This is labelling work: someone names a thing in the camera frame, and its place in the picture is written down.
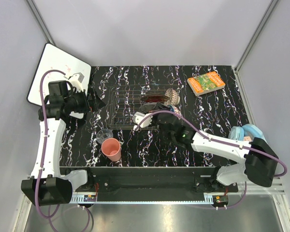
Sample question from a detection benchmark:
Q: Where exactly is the red floral plate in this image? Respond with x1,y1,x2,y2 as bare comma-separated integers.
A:
140,94,170,103

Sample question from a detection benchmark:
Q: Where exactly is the purple cable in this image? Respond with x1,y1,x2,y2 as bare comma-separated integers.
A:
35,70,95,232
133,111,288,210

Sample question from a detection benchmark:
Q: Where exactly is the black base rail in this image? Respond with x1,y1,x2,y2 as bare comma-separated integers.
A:
77,167,244,204

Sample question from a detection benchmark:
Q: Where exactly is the pink plastic cup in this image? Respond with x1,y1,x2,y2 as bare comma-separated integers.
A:
101,138,121,162

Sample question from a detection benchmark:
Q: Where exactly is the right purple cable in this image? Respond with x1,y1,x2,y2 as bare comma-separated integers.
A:
133,111,288,210

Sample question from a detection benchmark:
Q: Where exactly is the orange green book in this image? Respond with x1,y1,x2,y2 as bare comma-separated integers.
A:
187,72,225,96

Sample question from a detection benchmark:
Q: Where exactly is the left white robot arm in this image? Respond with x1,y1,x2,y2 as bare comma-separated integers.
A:
21,81,105,206

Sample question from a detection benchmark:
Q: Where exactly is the red white patterned bowl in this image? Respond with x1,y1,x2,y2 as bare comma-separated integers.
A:
164,88,180,106

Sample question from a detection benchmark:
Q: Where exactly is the clear glass plate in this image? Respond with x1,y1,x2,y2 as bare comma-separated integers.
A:
140,102,174,114

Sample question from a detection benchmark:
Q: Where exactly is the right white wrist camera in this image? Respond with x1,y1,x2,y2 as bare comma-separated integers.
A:
133,112,152,131

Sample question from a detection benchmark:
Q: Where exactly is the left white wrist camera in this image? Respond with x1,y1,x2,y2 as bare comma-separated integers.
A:
68,72,84,90

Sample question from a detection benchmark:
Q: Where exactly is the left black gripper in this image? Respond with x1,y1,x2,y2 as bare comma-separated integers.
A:
65,86,105,113

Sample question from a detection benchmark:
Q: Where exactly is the blue triangle pattern bowl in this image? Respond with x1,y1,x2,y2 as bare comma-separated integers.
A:
172,106,182,116

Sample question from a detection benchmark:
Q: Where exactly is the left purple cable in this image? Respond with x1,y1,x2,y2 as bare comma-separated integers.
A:
35,70,95,232

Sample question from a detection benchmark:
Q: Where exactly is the white board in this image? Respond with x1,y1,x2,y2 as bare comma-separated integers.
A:
27,43,91,106

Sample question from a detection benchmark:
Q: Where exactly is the clear drinking glass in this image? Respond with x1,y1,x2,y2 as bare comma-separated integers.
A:
96,129,113,145

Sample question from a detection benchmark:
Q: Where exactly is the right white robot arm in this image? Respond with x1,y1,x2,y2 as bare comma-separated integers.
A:
133,110,280,192

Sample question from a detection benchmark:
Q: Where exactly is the wire dish rack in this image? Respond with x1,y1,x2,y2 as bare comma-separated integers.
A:
106,84,185,130

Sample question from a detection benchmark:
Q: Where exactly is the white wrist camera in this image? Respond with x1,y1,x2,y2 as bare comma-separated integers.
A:
68,72,84,90
133,112,152,131

